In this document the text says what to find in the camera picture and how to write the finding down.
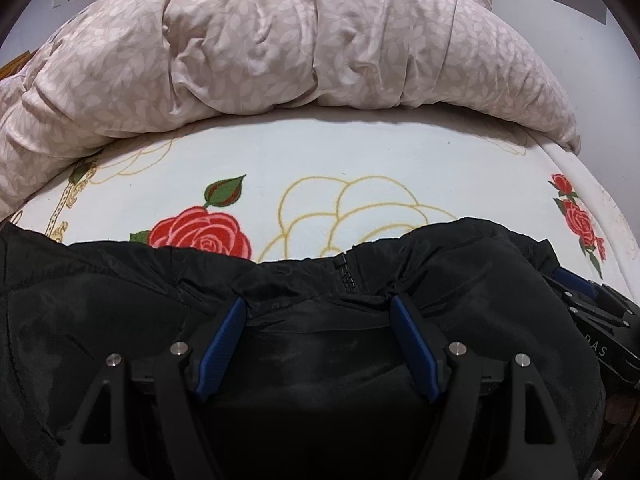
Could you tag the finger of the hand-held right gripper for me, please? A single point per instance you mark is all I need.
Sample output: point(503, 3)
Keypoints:
point(575, 281)

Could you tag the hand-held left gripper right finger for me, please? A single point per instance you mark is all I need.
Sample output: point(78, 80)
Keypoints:
point(415, 350)

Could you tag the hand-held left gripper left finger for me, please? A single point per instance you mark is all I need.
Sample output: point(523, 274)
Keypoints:
point(220, 350)

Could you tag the black hooded puffer jacket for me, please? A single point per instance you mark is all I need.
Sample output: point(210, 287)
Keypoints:
point(125, 300)

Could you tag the white rose-print bed sheet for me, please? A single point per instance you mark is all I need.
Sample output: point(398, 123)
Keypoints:
point(400, 160)

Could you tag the beige leaf-print duvet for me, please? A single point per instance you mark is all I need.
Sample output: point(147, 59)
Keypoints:
point(300, 35)

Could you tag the wooden headboard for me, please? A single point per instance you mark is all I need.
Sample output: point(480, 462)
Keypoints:
point(12, 67)

